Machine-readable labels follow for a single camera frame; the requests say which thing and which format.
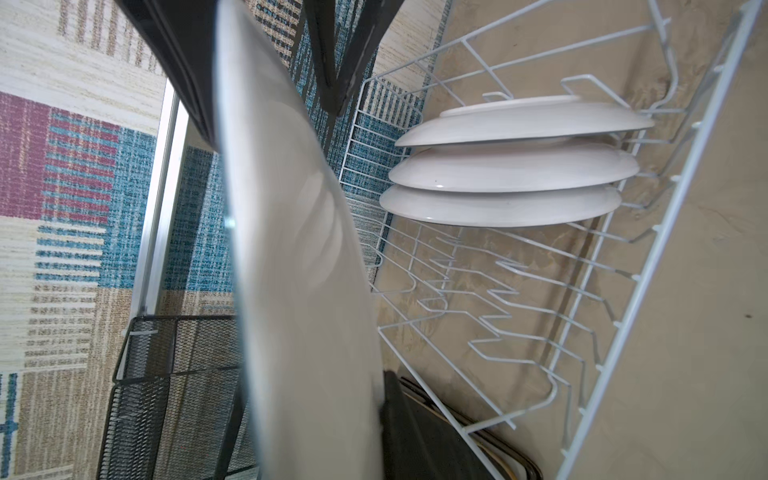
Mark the black mesh shelf rack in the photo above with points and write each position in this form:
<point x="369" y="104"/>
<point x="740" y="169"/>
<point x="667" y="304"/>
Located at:
<point x="178" y="408"/>

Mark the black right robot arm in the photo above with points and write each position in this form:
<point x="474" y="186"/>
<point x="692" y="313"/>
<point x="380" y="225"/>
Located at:
<point x="180" y="34"/>

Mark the white wire dish rack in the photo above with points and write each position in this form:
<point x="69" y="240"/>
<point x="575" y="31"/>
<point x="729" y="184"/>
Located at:
<point x="631" y="346"/>

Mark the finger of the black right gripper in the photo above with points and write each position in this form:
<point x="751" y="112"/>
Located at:
<point x="375" y="18"/>
<point x="320" y="20"/>

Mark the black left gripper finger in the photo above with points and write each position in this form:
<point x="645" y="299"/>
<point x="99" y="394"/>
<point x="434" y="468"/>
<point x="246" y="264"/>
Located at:
<point x="418" y="444"/>

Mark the white round printed plate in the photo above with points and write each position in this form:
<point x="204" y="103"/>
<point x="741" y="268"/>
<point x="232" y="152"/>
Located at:
<point x="312" y="355"/>

